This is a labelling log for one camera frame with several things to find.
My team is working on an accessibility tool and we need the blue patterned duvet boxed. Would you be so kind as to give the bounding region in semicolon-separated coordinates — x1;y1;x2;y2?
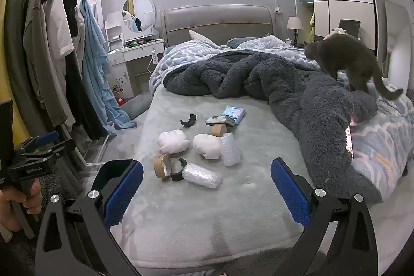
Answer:
149;35;414;199

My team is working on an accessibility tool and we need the white dressing table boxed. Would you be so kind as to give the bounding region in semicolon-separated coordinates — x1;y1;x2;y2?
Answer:
104;11;165;99

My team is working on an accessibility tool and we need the black curved plastic piece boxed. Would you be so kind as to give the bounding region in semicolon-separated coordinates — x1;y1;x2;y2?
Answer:
180;114;198;128

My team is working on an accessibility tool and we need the grey floor cushion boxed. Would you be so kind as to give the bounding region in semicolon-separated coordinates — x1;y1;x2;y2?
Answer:
120;94;152;120

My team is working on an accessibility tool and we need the white table lamp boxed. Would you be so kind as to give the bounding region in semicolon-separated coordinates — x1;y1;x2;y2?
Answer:
143;11;156;37

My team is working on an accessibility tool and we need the clear bubble wrap piece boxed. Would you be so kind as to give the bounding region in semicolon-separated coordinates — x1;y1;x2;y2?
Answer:
220;133;241;167
182;163;223;189

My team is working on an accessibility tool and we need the bedside lamp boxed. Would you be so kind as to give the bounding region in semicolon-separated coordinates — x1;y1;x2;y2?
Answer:
286;16;305;45

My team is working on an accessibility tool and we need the white pillow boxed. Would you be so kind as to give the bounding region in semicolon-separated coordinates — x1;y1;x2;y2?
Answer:
189;29;217;45

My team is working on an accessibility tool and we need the silver white wrapper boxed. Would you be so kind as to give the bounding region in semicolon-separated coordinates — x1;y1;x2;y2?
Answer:
205;114;235;127

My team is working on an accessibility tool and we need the white door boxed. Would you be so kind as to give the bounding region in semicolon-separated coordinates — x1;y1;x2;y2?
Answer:
383;1;412;83

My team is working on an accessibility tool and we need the teal pillow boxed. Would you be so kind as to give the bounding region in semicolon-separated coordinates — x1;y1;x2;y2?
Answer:
226;37;256;48

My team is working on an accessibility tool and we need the grey padded headboard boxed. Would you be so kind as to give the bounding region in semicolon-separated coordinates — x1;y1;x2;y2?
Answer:
161;4;281;47

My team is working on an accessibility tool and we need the light blue robe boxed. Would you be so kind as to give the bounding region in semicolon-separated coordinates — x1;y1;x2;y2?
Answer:
78;0;138;131

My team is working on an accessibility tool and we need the brown cardboard tape roll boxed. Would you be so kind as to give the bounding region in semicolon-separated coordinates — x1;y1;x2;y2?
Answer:
211;123;228;137
153;154;173;179

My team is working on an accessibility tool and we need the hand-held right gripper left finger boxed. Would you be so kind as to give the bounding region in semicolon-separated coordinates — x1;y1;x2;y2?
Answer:
35;160;144;276

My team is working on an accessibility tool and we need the grey cat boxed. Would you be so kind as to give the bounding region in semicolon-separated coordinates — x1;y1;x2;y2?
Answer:
303;33;404;100

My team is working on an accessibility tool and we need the round mirror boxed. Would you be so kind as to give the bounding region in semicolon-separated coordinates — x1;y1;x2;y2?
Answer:
122;0;156;32

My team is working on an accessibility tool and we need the dark grey fleece blanket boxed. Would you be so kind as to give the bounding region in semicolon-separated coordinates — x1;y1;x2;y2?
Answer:
163;50;384;204

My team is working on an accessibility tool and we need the lit phone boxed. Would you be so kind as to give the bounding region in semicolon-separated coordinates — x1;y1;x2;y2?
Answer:
345;125;354;160

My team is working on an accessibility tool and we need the grey hanging garment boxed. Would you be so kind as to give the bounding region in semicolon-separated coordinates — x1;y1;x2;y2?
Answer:
23;0;68;128

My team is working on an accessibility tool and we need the white paper ball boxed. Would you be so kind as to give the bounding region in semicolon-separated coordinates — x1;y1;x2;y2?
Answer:
158;129;190;155
193;134;222;160

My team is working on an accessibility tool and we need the blue tissue packet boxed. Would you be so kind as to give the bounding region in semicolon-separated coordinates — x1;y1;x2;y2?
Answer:
221;106;246;125

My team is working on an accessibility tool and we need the white clothes rack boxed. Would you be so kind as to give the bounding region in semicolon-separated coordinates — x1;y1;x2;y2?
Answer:
24;0;112;167

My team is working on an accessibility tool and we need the person's left hand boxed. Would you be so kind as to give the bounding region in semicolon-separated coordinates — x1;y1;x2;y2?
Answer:
0;181;42;231

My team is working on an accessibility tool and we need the black chair back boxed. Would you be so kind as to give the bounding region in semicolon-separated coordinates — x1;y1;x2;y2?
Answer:
339;19;361;39

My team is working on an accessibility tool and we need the white shirt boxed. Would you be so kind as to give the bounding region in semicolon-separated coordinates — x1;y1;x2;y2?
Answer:
45;0;86;76

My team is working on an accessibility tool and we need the yellow cloth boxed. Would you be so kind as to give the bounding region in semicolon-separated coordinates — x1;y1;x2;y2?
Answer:
0;0;31;141

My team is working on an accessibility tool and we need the black coat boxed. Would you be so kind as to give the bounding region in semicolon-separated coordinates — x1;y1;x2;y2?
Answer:
63;46;109;141

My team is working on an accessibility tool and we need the black plastic ring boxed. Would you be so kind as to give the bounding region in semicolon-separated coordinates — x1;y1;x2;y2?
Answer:
169;157;188;182

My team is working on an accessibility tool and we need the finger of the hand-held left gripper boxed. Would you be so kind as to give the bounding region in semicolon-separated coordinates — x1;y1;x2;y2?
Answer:
20;139;77;167
22;130;60;150

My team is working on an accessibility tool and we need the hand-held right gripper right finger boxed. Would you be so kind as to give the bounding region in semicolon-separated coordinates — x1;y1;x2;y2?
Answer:
270;157;379;276

